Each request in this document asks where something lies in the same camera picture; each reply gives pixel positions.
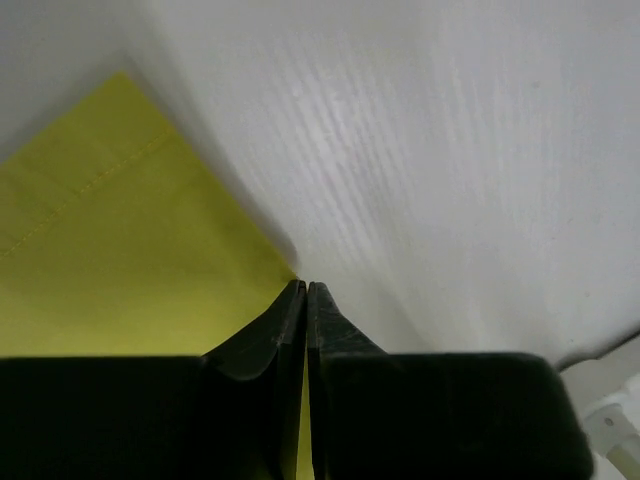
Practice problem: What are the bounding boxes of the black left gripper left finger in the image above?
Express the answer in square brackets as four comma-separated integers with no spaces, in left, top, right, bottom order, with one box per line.
[1,280,306,479]

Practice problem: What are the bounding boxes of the yellow-green trousers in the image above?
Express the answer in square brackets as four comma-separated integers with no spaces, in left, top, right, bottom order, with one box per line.
[0,69,317,480]

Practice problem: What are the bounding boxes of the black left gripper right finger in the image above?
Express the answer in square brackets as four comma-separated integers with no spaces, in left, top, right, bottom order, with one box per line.
[307,283,594,479]

